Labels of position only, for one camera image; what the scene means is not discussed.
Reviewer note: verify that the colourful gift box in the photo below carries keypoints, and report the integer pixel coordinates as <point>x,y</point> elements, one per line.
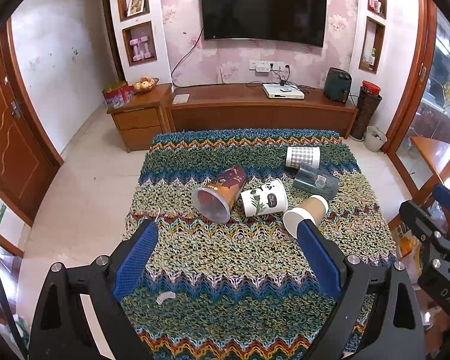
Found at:
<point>117,95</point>

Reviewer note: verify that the wooden framed glass door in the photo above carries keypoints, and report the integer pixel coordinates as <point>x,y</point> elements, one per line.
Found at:
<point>408,93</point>

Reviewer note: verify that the small clear plastic piece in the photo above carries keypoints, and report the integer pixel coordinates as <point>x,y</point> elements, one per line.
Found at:
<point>165,298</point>

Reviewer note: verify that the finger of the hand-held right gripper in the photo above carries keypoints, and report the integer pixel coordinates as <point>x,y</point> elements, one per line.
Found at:
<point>448,200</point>
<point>416,219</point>

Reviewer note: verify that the picture frame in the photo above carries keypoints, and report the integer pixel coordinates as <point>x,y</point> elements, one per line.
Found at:
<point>136,4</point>

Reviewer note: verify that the wooden table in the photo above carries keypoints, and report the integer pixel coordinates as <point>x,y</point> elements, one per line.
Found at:
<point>437,155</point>

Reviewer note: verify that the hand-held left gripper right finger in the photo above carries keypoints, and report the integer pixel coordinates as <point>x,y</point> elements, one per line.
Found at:
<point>318,262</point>

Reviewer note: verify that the red lidded container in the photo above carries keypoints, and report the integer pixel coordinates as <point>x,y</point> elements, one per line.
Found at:
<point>371,88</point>

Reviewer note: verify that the brown paper cup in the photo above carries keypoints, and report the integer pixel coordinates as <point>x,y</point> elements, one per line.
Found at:
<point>312,208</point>

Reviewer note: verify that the dark transparent plastic cup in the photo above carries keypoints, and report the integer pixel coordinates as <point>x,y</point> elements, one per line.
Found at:
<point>317,182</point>

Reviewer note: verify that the white set-top box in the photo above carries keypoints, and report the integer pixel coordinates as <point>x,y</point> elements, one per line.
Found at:
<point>283,93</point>

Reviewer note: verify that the red cup with clear lid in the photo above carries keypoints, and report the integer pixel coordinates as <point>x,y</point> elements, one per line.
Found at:
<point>225,189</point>

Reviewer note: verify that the white waste bin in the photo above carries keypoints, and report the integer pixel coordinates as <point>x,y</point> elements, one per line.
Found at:
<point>375,139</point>

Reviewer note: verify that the white checkered cup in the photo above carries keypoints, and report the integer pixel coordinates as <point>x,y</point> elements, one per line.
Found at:
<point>303,157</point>

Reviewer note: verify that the white wall shelf unit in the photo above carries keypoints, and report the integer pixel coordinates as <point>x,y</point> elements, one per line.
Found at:
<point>155,15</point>
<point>392,37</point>

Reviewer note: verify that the white panda print paper cup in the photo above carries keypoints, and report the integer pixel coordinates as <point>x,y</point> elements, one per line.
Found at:
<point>264,198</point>

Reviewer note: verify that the colourful zigzag knitted rug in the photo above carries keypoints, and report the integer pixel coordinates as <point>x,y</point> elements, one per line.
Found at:
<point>225,270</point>

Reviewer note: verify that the wooden drawer cabinet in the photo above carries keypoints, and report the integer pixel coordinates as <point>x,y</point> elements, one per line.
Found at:
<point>138,120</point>

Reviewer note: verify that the white wall power outlets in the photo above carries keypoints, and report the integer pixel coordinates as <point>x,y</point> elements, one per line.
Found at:
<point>264,66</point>

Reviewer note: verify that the fruit bowl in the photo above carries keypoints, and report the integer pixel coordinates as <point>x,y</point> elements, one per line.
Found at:
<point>145,84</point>

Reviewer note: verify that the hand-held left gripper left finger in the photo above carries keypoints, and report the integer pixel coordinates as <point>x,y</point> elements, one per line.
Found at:
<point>135,262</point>

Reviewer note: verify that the dark green air fryer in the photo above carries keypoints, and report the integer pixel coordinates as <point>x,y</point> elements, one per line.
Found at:
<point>337,84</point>

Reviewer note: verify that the long wooden television cabinet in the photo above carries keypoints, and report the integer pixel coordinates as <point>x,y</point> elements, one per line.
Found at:
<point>258,114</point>

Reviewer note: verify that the orange bag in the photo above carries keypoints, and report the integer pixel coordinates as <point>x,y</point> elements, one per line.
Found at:
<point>405,240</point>

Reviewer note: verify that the pink dumbbell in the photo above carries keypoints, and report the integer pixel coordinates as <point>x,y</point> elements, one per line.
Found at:
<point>135,50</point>
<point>146,48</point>

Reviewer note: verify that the dark wicker stand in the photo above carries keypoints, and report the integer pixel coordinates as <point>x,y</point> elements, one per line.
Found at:
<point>364,114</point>

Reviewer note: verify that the black wall television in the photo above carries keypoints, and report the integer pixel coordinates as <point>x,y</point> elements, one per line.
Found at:
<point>262,7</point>

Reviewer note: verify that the brown wooden door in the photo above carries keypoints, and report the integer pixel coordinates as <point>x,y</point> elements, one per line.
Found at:
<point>11,138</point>

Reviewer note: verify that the paper sheet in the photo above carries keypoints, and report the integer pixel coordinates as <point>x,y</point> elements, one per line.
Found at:
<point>180,99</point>

